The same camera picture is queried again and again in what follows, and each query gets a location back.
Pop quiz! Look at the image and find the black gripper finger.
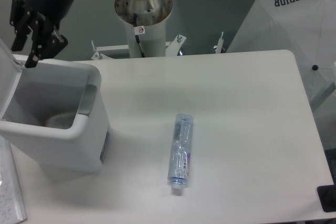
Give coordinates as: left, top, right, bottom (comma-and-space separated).
25, 14, 68, 68
9, 0, 32, 51

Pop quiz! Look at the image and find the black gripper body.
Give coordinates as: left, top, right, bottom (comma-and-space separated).
24, 0, 74, 29

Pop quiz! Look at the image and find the clear plastic water bottle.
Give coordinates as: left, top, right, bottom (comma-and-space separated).
167, 114, 194, 196

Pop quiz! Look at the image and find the white plastic wrapper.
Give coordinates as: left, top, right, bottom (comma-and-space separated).
45, 112, 76, 130

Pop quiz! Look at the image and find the white plastic trash can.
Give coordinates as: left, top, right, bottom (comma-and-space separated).
1, 43, 110, 173

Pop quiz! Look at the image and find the white open umbrella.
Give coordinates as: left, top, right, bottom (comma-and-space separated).
227, 0, 335, 105

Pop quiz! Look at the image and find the black device at table edge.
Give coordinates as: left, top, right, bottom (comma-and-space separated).
317, 185, 335, 212

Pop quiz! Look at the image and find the black cable on pedestal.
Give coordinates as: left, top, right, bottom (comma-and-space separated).
132, 13, 146, 58

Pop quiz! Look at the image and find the white metal base bracket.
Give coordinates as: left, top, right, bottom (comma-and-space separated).
91, 32, 227, 60

